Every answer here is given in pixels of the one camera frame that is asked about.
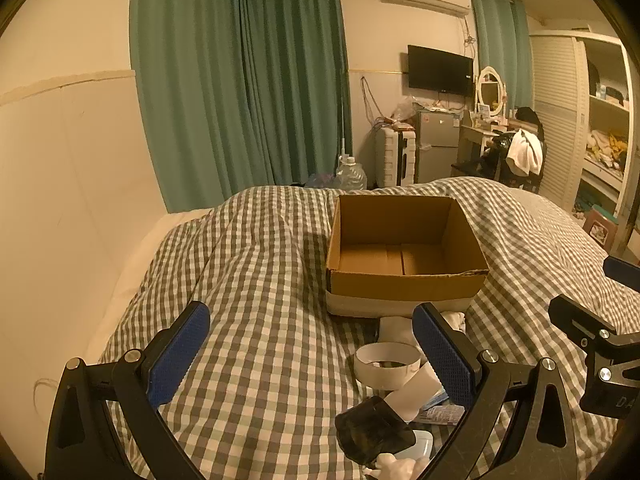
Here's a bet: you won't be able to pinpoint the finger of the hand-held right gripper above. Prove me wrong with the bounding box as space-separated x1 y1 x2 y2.
548 294 640 358
602 256 640 293

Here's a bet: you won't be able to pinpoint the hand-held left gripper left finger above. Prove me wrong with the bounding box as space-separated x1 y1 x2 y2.
45 301 211 480

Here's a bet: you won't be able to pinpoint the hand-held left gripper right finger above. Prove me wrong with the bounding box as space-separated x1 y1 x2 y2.
412 302 593 480

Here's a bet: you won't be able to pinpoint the white round jar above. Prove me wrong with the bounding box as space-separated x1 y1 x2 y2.
377 316 418 346

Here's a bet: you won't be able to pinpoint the blue and white packet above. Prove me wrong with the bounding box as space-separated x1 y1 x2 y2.
417 390 466 426

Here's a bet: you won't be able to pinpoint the white tape roll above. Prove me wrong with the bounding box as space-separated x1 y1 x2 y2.
354 342 426 390

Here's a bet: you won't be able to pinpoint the white rounded case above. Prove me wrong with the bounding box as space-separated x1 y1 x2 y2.
400 430 433 461

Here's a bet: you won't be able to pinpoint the black glossy pouch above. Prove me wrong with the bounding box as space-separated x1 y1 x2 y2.
335 396 416 466

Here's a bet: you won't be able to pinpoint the brown cardboard box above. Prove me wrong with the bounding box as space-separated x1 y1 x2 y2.
325 194 490 318

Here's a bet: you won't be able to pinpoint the grey checked blanket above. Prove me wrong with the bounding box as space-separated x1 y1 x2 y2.
97 177 640 480

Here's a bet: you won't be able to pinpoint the white bed sheet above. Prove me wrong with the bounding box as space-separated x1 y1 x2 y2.
85 207 216 361

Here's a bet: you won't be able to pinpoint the yellow clothes pile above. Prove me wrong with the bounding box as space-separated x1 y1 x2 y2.
587 130 630 166

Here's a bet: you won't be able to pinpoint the white cloth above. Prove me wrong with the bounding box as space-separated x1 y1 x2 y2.
505 129 544 176

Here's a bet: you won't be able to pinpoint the white wardrobe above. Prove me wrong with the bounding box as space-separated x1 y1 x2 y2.
529 29 640 241

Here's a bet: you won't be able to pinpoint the black garment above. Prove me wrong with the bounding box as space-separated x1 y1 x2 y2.
515 106 542 136

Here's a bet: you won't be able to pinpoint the dark wooden chair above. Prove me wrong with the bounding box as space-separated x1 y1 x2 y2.
450 132 547 195

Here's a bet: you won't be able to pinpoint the white dressing table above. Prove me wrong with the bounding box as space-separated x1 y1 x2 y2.
457 122 501 171

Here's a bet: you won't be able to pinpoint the large clear water bottle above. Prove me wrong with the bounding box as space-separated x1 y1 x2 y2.
334 156 368 192

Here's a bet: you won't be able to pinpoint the white suitcase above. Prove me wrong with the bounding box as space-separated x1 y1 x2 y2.
375 127 417 188

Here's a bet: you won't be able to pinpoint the grey mini fridge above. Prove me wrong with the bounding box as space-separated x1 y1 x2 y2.
414 110 461 183

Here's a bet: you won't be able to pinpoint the white oval mirror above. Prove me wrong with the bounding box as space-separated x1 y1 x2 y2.
475 66 507 117

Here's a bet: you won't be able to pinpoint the clear plastic bag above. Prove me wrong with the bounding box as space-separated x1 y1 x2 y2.
392 95 418 121

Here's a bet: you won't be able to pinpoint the narrow green curtain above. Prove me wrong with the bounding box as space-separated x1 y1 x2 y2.
470 0 533 108

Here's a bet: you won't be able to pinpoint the wide green curtain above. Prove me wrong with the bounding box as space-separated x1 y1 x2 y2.
129 0 247 213

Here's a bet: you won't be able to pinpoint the green corner curtain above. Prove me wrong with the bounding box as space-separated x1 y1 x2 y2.
232 0 353 188

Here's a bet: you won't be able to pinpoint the hanging wall cables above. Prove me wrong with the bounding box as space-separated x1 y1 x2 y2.
360 76 382 126

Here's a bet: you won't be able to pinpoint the black wall television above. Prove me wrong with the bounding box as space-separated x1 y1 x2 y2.
407 45 475 96

